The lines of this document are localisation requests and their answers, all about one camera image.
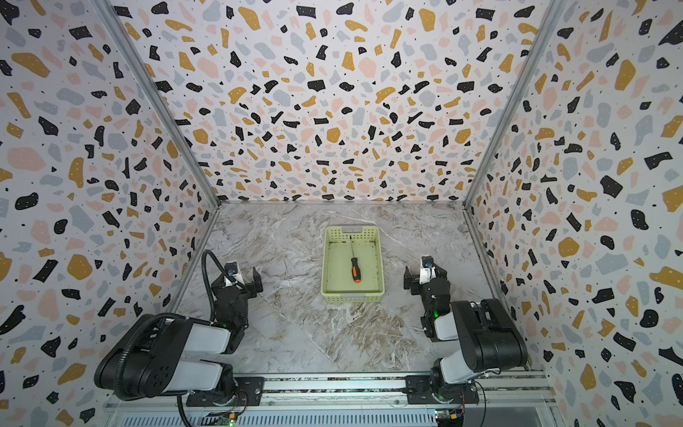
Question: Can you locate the orange black handled screwdriver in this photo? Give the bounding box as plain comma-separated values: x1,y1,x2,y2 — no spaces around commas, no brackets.
348,238,362,284

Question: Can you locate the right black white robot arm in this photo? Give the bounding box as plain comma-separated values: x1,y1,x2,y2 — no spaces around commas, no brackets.
403,256,528,402

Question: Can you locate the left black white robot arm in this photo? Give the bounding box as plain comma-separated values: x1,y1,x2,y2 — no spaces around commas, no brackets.
94,263,263,405

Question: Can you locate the light green plastic bin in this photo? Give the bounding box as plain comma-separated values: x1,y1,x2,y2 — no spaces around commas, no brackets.
321,224,385,304

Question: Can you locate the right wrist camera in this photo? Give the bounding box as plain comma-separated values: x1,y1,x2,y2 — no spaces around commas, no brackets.
419,256,436,285

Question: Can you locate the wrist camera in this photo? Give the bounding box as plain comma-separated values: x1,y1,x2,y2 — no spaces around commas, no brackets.
223,262,245,286
419,256,436,285

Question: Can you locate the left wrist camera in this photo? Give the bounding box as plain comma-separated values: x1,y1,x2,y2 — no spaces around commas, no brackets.
223,262,245,286

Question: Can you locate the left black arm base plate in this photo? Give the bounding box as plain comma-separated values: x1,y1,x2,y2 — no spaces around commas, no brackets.
185,376,265,410

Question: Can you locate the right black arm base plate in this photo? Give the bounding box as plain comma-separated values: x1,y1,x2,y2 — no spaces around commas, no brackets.
402,375,480,406

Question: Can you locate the aluminium mounting rail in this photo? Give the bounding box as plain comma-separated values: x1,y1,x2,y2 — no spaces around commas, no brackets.
103,370,563,426

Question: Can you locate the black corrugated cable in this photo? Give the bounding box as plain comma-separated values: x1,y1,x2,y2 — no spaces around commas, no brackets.
113,249,247,427

